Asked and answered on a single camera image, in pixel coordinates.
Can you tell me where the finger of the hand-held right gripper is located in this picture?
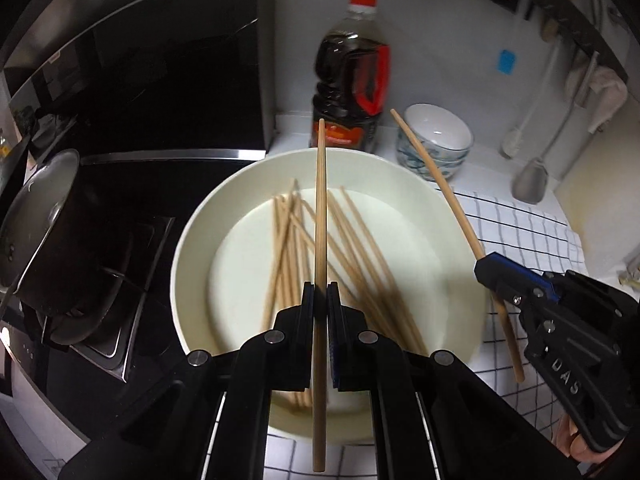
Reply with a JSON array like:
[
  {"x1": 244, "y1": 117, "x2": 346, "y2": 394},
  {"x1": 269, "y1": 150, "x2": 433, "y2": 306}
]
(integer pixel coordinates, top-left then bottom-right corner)
[
  {"x1": 480, "y1": 251, "x2": 553, "y2": 301},
  {"x1": 474, "y1": 259, "x2": 531, "y2": 306}
]

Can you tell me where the dark soy sauce bottle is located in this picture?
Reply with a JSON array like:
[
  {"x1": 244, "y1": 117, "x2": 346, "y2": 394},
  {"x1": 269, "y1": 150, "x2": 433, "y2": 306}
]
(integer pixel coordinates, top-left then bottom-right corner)
[{"x1": 310, "y1": 0, "x2": 392, "y2": 153}]

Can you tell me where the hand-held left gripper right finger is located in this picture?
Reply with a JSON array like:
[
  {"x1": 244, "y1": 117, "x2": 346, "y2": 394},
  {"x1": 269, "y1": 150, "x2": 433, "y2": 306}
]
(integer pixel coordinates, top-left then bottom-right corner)
[{"x1": 327, "y1": 284, "x2": 586, "y2": 480}]

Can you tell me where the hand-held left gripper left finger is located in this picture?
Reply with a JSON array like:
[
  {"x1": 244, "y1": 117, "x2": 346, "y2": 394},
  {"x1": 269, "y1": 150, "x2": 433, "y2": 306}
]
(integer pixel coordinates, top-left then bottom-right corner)
[{"x1": 57, "y1": 282, "x2": 315, "y2": 480}]

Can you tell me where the black gas stove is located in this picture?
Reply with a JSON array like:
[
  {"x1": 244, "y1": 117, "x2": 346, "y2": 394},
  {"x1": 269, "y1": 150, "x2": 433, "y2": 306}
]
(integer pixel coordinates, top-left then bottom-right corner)
[{"x1": 0, "y1": 147, "x2": 268, "y2": 386}]

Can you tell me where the white blue-patterned bowl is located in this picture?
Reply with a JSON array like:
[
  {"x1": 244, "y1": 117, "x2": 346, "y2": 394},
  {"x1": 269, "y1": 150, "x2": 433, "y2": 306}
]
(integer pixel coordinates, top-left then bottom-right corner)
[
  {"x1": 397, "y1": 130, "x2": 471, "y2": 167},
  {"x1": 404, "y1": 103, "x2": 474, "y2": 153},
  {"x1": 397, "y1": 147, "x2": 463, "y2": 182}
]

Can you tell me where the metal spatula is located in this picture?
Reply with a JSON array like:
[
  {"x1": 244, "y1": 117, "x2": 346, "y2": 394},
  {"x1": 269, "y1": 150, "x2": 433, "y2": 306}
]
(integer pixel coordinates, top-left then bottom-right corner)
[{"x1": 511, "y1": 50, "x2": 598, "y2": 205}]

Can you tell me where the white black-checked cloth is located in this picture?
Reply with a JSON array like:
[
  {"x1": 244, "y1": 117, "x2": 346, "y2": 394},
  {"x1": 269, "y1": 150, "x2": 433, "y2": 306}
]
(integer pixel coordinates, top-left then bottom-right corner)
[{"x1": 265, "y1": 187, "x2": 586, "y2": 480}]

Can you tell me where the pink hanging rag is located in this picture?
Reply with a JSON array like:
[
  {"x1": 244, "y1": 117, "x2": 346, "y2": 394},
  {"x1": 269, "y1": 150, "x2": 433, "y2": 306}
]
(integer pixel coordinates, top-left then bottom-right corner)
[{"x1": 565, "y1": 62, "x2": 628, "y2": 133}]

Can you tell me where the dark saucepan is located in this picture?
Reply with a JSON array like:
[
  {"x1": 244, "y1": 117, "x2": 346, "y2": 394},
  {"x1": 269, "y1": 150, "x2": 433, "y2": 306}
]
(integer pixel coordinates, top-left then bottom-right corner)
[{"x1": 0, "y1": 149, "x2": 106, "y2": 318}]

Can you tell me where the bundle of wooden chopsticks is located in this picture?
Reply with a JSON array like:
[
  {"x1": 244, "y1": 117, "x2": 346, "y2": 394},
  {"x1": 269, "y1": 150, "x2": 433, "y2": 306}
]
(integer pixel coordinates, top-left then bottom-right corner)
[{"x1": 260, "y1": 177, "x2": 428, "y2": 413}]

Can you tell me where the black wall rail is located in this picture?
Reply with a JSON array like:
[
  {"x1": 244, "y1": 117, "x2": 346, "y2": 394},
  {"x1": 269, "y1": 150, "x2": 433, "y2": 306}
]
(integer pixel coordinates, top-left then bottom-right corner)
[{"x1": 515, "y1": 0, "x2": 631, "y2": 81}]

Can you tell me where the stove front panel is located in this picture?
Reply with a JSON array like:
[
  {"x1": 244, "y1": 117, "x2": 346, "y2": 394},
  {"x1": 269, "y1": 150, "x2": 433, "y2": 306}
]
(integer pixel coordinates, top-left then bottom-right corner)
[{"x1": 0, "y1": 320, "x2": 36, "y2": 401}]

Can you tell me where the person's right hand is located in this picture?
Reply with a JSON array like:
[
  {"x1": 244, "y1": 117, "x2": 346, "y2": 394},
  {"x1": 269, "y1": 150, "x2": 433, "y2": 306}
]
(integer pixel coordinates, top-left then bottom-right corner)
[{"x1": 554, "y1": 412, "x2": 621, "y2": 468}]

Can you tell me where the white hanging spoon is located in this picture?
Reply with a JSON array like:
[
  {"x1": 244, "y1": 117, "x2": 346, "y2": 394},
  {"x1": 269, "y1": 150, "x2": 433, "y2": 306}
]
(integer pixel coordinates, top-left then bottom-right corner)
[{"x1": 501, "y1": 35, "x2": 563, "y2": 158}]

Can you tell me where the cream cutting board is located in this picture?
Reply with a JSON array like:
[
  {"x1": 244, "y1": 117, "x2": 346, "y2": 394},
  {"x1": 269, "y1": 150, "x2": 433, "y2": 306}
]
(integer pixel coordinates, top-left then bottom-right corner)
[{"x1": 552, "y1": 110, "x2": 640, "y2": 281}]

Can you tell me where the slim wooden chopstick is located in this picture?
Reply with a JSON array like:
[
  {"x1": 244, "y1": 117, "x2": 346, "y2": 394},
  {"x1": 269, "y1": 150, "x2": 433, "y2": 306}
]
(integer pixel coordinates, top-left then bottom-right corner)
[
  {"x1": 390, "y1": 108, "x2": 526, "y2": 385},
  {"x1": 312, "y1": 119, "x2": 328, "y2": 472}
]

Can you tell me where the large white round basin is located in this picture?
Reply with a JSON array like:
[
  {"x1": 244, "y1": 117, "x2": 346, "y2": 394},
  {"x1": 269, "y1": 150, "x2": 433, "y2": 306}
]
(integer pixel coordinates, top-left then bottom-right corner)
[{"x1": 170, "y1": 147, "x2": 488, "y2": 446}]

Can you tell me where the steel range hood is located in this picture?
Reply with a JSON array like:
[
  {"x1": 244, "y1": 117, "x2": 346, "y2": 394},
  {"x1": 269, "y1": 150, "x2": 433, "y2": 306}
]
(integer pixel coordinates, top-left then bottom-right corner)
[{"x1": 0, "y1": 0, "x2": 261, "y2": 126}]

